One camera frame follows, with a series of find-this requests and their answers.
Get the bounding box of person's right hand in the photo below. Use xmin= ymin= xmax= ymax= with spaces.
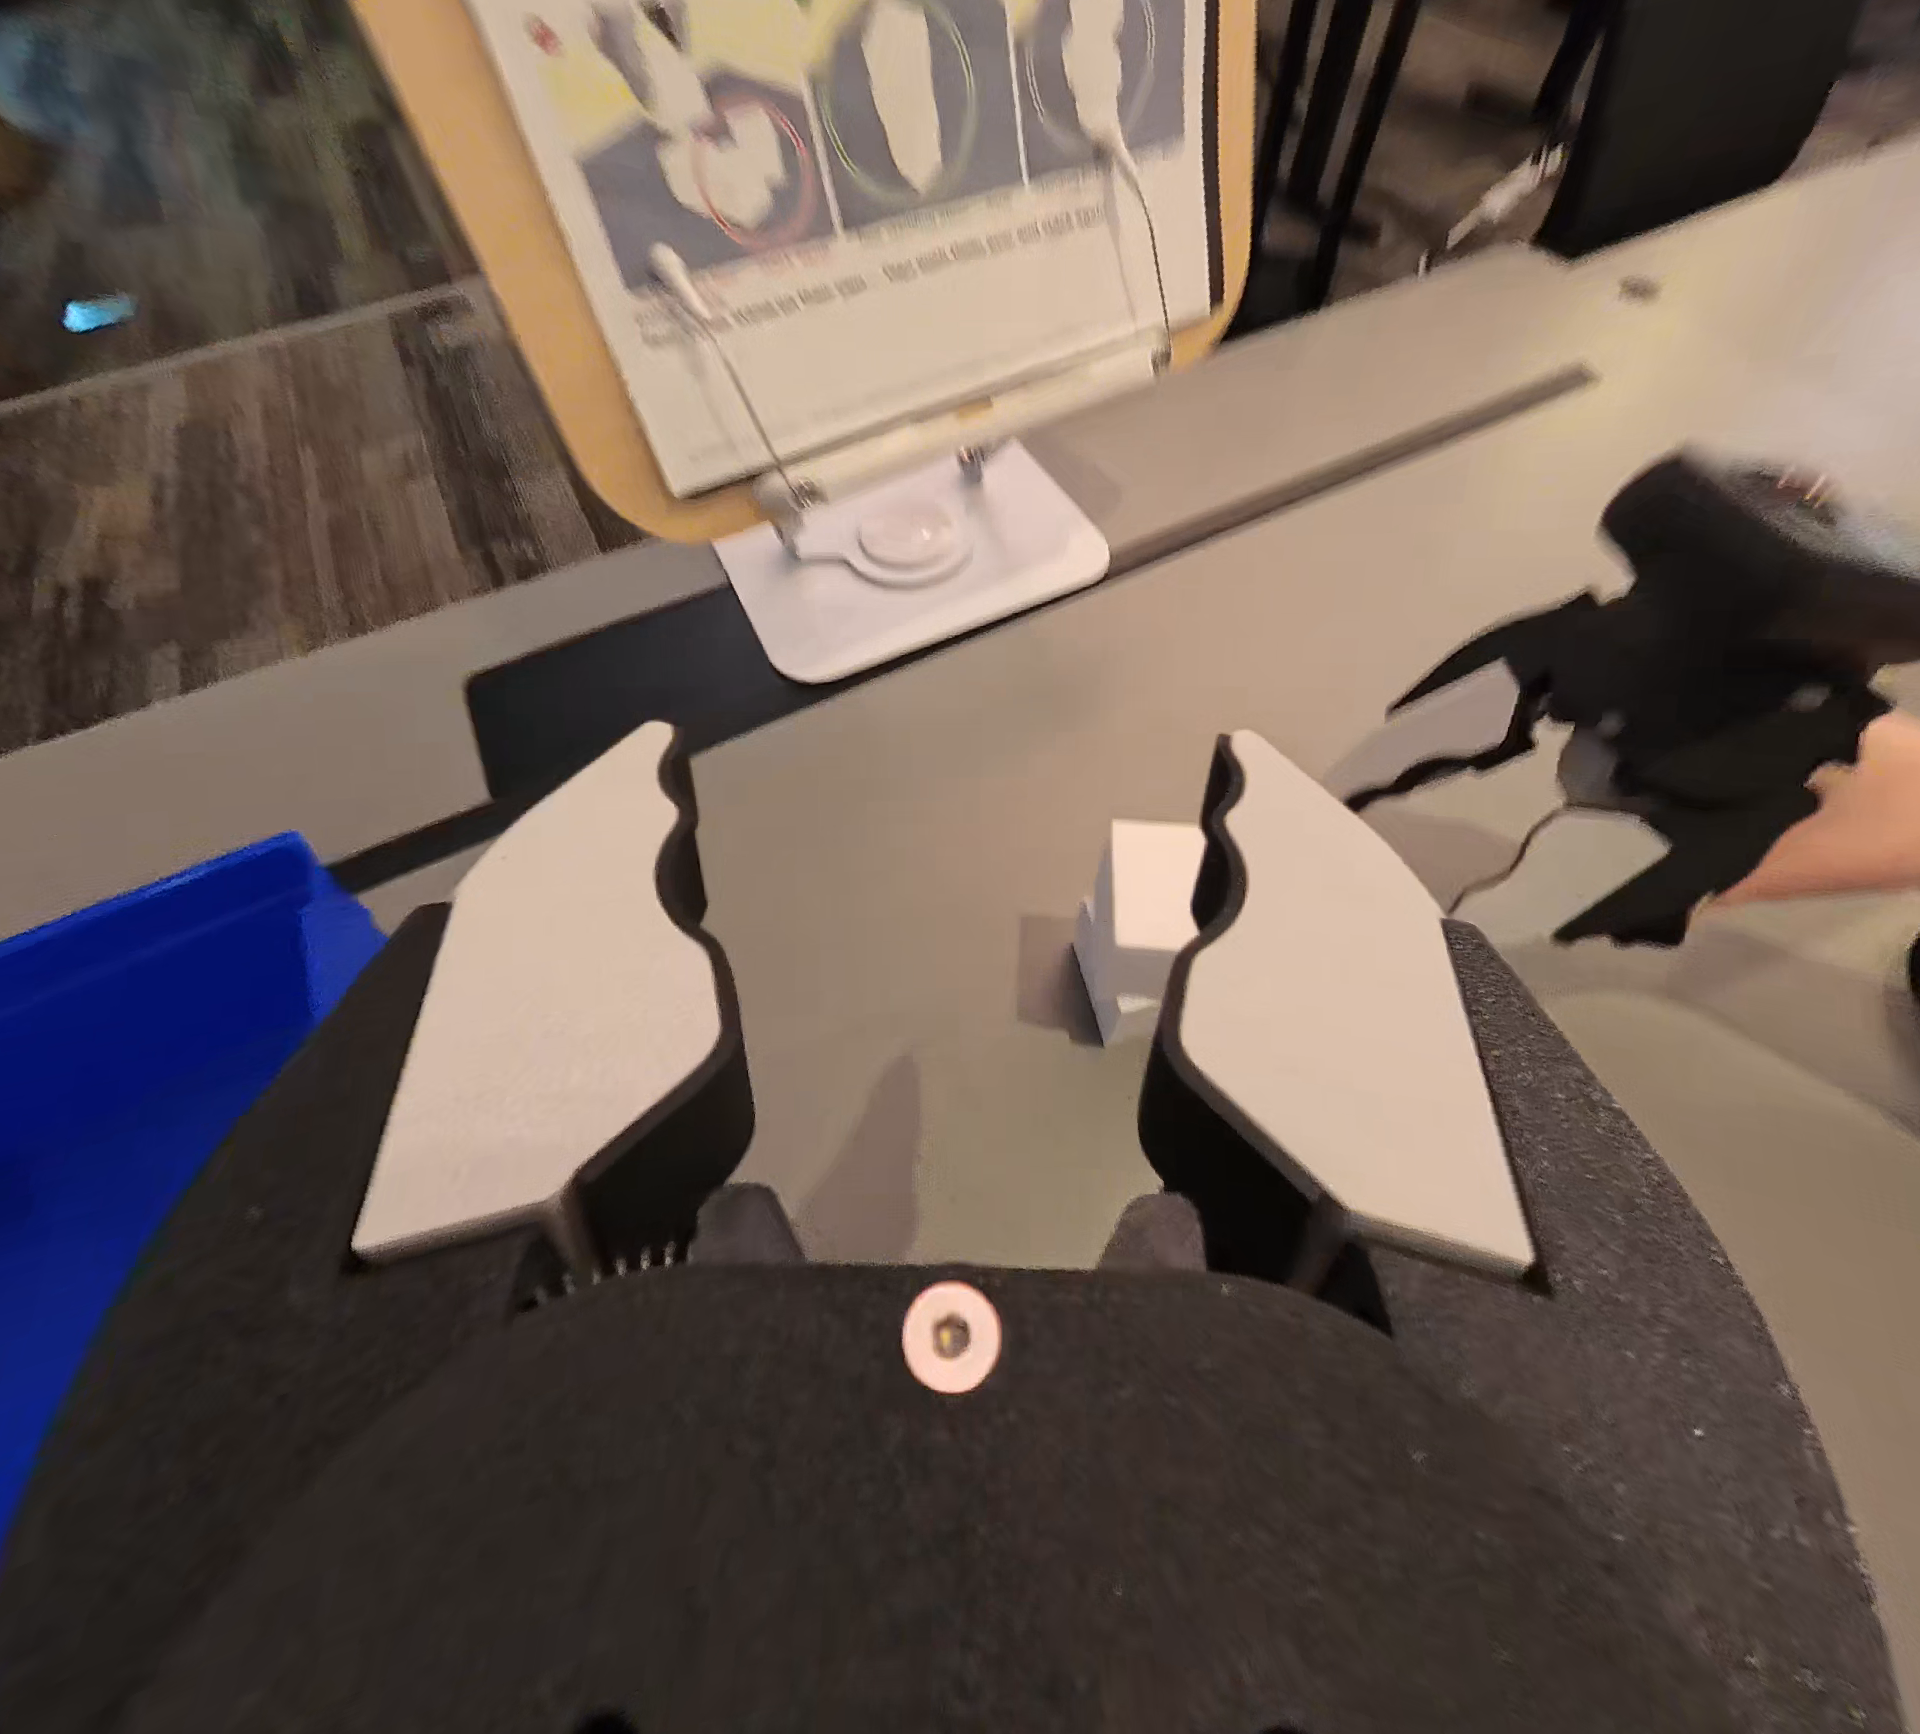
xmin=1710 ymin=710 xmax=1920 ymax=903

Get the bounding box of blue plastic bin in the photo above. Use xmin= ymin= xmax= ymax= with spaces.
xmin=0 ymin=829 xmax=390 ymax=1542

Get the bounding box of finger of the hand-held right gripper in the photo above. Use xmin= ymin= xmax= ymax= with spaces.
xmin=1440 ymin=800 xmax=1670 ymax=943
xmin=1344 ymin=594 xmax=1593 ymax=809

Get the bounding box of printed instruction sheet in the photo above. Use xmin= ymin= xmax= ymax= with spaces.
xmin=390 ymin=0 xmax=1225 ymax=497

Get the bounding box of black office chair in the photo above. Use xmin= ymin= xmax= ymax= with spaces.
xmin=1544 ymin=0 xmax=1878 ymax=258

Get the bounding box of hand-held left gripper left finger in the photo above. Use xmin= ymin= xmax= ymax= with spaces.
xmin=352 ymin=717 xmax=757 ymax=1296

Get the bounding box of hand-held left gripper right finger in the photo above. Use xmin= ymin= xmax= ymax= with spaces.
xmin=1137 ymin=727 xmax=1540 ymax=1296

